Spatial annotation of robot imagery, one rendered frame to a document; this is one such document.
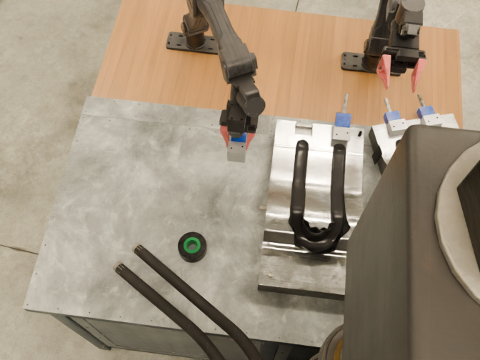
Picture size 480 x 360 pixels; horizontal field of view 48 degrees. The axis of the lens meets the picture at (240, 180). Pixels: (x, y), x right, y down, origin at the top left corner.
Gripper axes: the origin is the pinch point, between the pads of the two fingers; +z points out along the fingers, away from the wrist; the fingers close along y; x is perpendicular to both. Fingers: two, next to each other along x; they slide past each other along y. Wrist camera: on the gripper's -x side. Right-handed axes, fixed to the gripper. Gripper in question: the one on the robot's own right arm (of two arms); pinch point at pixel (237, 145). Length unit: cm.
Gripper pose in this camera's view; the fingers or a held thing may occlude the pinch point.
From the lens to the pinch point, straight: 151.8
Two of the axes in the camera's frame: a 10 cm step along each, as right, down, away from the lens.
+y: 9.9, 1.1, -0.4
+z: -0.6, 8.0, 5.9
